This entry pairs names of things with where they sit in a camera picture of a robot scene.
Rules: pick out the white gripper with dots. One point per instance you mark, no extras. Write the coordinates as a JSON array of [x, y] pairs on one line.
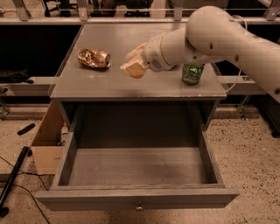
[[152, 54]]

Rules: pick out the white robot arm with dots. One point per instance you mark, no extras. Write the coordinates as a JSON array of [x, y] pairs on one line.
[[210, 35]]

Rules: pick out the open grey top drawer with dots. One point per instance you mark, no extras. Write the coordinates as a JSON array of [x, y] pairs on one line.
[[119, 156]]

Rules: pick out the crushed gold can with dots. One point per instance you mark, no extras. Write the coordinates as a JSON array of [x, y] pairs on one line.
[[94, 58]]

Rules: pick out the grey wooden cabinet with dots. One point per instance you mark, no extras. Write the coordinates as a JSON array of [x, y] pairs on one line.
[[79, 84]]

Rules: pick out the green soda can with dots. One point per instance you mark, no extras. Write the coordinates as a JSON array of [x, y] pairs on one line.
[[191, 73]]

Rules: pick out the small black object on floor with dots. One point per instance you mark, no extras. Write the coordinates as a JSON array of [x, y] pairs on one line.
[[26, 129]]

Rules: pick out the cardboard box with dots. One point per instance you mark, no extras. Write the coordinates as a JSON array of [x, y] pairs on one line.
[[45, 146]]

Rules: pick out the black bag on ledge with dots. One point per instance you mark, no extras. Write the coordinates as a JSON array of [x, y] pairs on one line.
[[15, 76]]

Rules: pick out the black pole on floor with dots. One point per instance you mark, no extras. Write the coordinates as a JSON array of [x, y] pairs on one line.
[[10, 180]]

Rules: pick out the metal railing frame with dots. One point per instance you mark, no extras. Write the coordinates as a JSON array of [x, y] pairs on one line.
[[176, 10]]

